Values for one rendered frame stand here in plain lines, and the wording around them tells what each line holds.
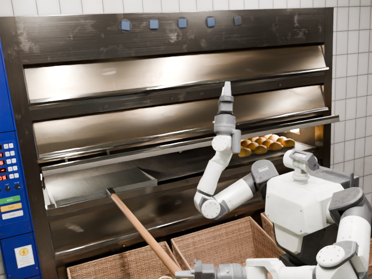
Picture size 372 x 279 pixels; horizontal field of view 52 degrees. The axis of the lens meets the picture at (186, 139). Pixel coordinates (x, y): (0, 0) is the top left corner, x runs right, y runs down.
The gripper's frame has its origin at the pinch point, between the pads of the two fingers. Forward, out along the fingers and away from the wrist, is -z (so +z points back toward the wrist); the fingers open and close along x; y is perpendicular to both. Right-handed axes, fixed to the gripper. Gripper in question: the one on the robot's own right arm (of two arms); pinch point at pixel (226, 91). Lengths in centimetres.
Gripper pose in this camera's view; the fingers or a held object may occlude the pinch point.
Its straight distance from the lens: 163.2
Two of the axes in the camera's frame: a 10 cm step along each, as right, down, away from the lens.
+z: -0.5, 9.9, -1.5
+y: -10.0, -0.6, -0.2
